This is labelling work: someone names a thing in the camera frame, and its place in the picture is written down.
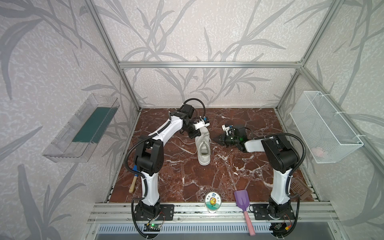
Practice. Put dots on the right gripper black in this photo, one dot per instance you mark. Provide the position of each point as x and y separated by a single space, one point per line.
227 138

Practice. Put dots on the white shoelace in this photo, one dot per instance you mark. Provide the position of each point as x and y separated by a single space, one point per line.
188 146

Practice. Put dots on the white sneaker shoe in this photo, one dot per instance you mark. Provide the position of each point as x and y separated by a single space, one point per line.
203 146

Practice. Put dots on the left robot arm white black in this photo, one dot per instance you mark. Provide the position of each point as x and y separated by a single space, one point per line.
146 157

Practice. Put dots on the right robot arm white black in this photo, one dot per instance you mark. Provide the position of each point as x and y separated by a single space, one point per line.
285 153

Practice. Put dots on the purple pink toy shovel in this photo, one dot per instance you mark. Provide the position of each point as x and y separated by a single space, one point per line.
243 202

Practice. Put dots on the brown slotted litter scoop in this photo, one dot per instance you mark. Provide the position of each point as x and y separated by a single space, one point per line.
299 187

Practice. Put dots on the pink item in basket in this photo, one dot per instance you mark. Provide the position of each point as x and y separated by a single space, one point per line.
319 153

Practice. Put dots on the green circuit board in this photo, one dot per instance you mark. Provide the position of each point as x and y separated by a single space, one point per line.
151 227

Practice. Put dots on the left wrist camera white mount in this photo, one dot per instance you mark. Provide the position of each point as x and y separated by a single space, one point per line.
202 122

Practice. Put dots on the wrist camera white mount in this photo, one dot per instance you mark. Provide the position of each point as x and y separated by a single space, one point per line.
202 122
229 130

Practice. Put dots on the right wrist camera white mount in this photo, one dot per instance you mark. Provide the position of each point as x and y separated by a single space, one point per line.
229 130

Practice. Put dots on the blue wooden handled spatula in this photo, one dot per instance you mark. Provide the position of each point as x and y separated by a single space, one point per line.
132 187

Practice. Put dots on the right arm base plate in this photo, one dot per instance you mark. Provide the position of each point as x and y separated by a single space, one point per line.
262 212

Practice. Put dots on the white wire mesh basket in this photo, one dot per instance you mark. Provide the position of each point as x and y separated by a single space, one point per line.
322 125

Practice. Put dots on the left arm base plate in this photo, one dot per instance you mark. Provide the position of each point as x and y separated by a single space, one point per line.
158 212

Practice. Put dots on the right circuit board with wires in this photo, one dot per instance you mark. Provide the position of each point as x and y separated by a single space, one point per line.
280 227

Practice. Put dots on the clear plastic wall tray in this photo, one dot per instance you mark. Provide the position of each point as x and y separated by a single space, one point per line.
79 138

